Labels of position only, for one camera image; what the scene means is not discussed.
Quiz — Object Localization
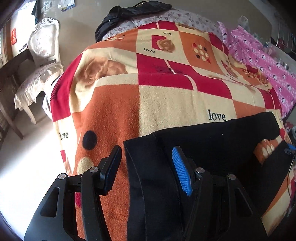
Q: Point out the black pants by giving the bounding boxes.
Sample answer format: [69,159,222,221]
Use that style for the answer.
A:
[124,112,295,240]

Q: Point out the white floral bed sheet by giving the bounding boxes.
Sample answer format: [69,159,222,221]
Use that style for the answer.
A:
[102,9,223,40]

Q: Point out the dark wooden table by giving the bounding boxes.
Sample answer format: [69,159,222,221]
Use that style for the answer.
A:
[1,49,33,140]

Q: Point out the orange red patterned blanket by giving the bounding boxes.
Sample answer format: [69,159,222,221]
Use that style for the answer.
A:
[50,21,295,240]

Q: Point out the pink penguin print quilt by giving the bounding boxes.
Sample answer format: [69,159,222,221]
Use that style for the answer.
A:
[217,22,295,118]

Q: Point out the wall calendar poster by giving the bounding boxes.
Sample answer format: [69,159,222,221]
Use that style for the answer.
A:
[61,0,76,12]

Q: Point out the black garment on bed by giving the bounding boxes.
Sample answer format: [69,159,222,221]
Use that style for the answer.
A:
[95,1,171,42]

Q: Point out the white chair with lace cover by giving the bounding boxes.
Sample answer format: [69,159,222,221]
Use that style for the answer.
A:
[14,17,64,125]

